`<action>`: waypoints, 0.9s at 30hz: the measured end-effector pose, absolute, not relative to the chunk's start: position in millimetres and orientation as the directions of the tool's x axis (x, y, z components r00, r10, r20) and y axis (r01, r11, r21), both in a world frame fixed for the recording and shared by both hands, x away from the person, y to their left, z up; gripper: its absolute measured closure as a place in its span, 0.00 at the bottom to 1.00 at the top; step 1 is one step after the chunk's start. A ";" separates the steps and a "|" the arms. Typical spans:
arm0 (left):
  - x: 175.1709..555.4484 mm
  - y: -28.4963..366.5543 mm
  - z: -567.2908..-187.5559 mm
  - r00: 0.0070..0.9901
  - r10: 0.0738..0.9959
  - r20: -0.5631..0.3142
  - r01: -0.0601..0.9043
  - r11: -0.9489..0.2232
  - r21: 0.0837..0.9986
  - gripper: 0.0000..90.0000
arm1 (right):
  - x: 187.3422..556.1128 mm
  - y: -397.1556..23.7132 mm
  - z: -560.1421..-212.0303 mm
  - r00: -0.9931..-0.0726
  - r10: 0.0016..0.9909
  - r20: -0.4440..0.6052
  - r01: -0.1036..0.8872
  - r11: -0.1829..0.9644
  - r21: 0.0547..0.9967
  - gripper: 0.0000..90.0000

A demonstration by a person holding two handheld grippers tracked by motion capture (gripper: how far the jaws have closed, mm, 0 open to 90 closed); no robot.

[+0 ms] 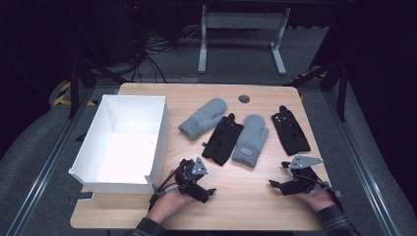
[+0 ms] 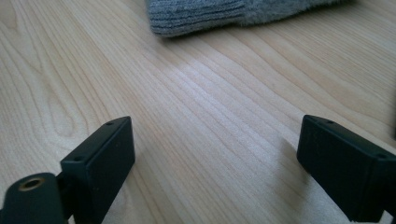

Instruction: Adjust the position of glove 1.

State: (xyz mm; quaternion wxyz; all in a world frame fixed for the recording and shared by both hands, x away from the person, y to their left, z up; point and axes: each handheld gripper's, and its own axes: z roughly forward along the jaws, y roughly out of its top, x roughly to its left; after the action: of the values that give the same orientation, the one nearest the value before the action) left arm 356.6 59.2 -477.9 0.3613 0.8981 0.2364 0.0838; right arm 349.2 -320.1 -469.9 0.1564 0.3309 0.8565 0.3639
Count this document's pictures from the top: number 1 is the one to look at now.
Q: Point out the dark round table grommet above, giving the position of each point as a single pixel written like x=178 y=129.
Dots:
x=244 y=98

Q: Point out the plain grey mitten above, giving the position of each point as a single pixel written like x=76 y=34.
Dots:
x=203 y=119

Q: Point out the aluminium floor rail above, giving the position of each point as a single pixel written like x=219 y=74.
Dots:
x=49 y=164
x=364 y=170

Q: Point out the white open box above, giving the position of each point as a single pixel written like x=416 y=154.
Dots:
x=128 y=154

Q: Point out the person's left hand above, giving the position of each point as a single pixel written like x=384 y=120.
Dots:
x=167 y=205

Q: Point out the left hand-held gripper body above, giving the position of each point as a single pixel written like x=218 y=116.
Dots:
x=188 y=178

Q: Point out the person's right hand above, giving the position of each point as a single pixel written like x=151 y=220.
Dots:
x=318 y=200

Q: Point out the grey metal desk frame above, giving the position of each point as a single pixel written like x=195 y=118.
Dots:
x=244 y=20

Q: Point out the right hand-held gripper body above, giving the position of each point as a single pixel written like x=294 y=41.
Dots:
x=303 y=183

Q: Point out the grey mitten with label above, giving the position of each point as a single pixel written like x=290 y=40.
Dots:
x=250 y=141

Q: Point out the grey bracket on table edge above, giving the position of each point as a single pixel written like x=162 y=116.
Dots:
x=80 y=196

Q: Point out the black tripod stand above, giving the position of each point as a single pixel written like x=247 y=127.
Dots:
x=74 y=88
x=341 y=88

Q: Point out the black glove with silver print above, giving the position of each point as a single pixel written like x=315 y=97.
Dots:
x=223 y=141
x=290 y=134

